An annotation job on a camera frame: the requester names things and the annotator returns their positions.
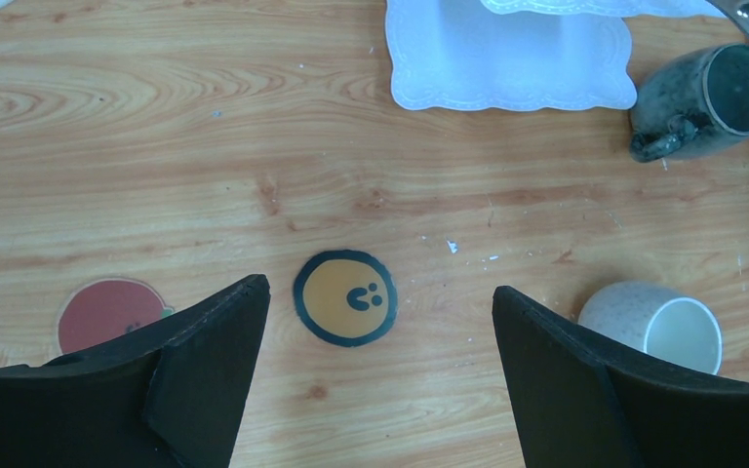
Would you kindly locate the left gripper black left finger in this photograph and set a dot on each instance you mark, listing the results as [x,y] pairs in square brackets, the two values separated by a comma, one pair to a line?
[169,394]

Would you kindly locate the white ceramic mug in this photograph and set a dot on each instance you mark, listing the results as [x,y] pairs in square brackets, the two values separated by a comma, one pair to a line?
[657,321]

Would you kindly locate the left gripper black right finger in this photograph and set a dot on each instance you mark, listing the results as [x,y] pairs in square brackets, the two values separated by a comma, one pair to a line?
[581,399]

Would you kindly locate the white three-tier dessert stand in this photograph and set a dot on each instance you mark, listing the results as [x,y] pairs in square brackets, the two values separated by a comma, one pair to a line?
[471,55]

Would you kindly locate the dark grey ceramic mug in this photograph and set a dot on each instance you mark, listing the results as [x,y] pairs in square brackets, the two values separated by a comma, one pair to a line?
[693,106]

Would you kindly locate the red round coaster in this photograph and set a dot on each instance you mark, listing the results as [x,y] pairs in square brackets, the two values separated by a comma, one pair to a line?
[107,308]

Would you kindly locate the black yellow smiley coaster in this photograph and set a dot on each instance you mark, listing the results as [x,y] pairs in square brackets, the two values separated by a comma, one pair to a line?
[347,298]

